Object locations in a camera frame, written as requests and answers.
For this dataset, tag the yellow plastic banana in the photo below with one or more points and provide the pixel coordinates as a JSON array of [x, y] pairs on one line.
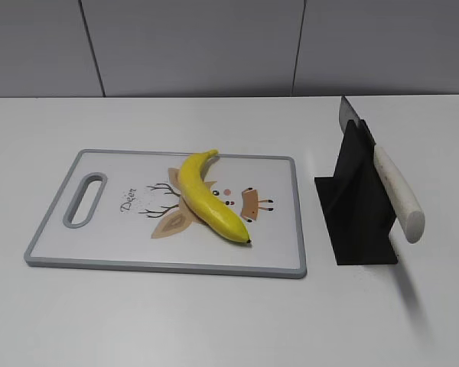
[[204, 204]]

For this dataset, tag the white handled kitchen knife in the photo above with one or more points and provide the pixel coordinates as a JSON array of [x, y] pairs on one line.
[[404, 202]]

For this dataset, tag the white grey deer cutting board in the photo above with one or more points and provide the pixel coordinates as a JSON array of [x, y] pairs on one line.
[[122, 210]]

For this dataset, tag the black knife stand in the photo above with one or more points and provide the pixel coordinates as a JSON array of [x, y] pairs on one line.
[[356, 208]]

